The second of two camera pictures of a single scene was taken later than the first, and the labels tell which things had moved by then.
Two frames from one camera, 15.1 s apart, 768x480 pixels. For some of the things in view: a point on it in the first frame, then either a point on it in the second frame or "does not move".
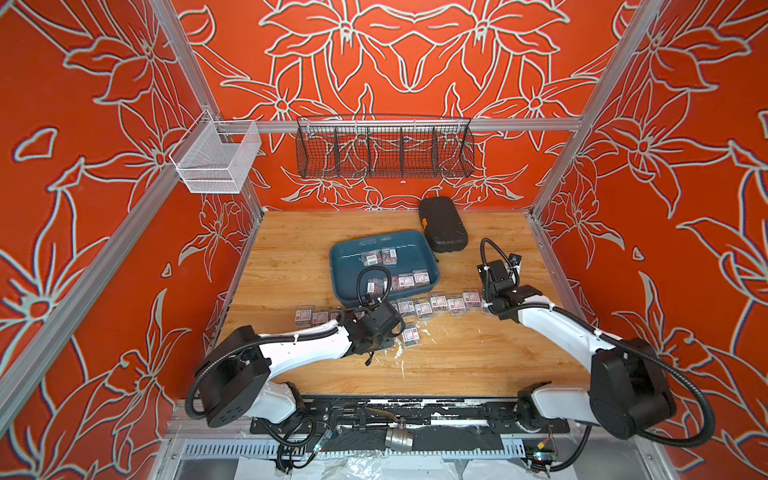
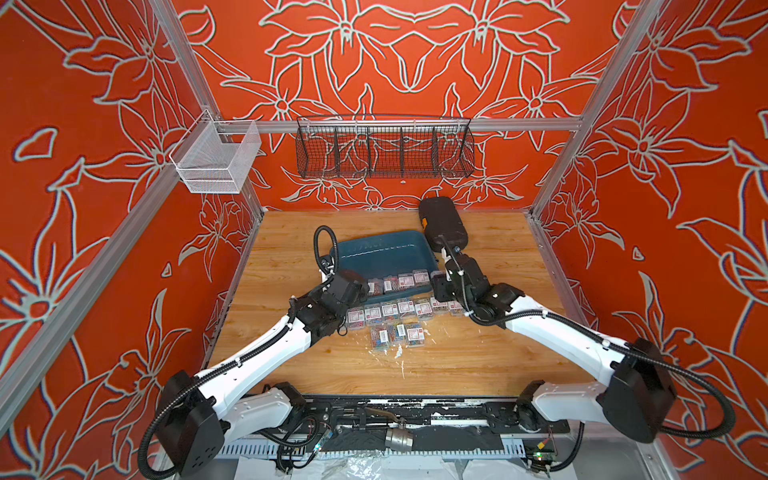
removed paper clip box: x=456 y=307 does not move
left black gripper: x=389 y=338 → x=317 y=294
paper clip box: x=439 y=302 does not move
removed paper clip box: x=424 y=311 does not move
